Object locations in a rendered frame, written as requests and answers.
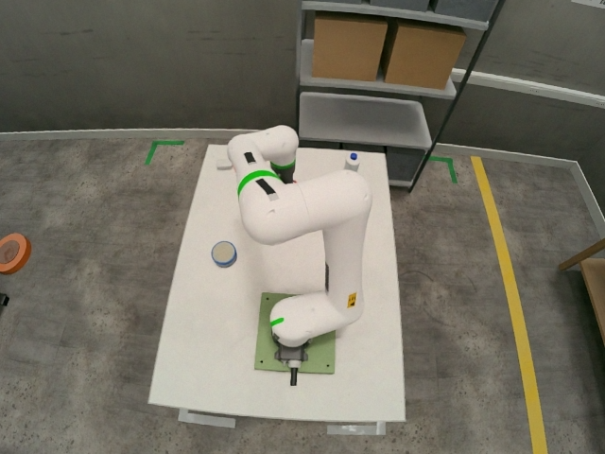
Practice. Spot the white bottle with blue cap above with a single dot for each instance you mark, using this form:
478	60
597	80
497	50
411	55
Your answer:
352	162

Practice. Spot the blue and grey round tin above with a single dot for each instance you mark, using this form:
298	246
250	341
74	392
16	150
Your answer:
224	254

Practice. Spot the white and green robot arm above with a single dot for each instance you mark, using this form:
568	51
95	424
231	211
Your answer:
338	203

